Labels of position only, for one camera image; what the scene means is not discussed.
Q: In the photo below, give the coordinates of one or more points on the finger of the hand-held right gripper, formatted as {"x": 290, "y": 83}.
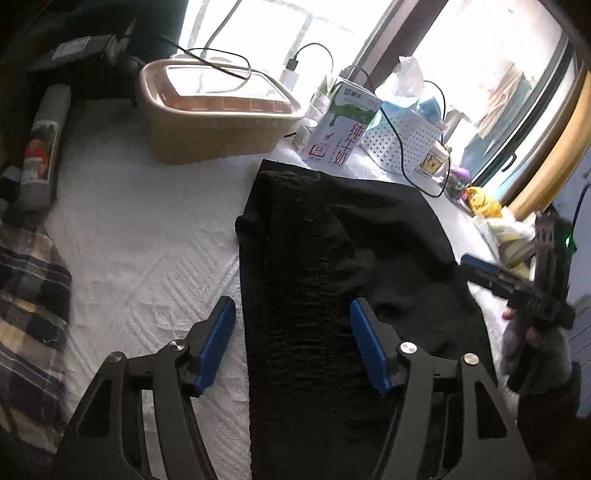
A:
{"x": 489, "y": 272}

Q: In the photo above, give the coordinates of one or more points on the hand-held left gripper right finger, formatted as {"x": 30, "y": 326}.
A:
{"x": 369, "y": 346}

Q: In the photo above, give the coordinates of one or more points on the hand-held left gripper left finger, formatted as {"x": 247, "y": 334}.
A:
{"x": 217, "y": 337}

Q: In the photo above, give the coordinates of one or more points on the black pants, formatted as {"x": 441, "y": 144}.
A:
{"x": 314, "y": 258}

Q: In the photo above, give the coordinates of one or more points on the person's right hand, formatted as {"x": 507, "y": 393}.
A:
{"x": 535, "y": 338}

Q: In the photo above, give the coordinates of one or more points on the yellow duck toy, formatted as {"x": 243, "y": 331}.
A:
{"x": 482, "y": 202}

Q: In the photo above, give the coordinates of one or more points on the purple toy figure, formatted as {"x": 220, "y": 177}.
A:
{"x": 458, "y": 182}

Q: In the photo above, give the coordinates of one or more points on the white quilted cover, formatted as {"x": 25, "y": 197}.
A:
{"x": 147, "y": 240}

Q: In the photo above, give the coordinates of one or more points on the white cup with yellow print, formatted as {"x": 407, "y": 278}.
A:
{"x": 431, "y": 161}

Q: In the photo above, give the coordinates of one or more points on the white perforated basket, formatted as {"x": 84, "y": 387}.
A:
{"x": 406, "y": 138}

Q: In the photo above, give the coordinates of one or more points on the plaid cloth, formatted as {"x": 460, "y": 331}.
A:
{"x": 27, "y": 304}

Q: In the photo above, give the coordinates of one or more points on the green and white milk carton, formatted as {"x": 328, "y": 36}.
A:
{"x": 344, "y": 124}

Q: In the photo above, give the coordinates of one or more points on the beige woven basket with lid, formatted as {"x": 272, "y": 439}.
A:
{"x": 212, "y": 129}

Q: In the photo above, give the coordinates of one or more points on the white tissue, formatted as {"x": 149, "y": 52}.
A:
{"x": 406, "y": 76}

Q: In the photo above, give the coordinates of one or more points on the small milk carton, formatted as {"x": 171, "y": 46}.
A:
{"x": 310, "y": 115}

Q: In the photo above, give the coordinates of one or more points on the grey cylindrical bottle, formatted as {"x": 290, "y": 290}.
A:
{"x": 44, "y": 143}

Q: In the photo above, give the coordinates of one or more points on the white charger plug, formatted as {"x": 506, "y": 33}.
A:
{"x": 288, "y": 78}

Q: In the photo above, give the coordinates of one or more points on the black box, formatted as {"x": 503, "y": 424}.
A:
{"x": 74, "y": 50}

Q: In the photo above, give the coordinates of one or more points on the yellow wooden window frame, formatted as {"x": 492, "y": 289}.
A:
{"x": 549, "y": 170}

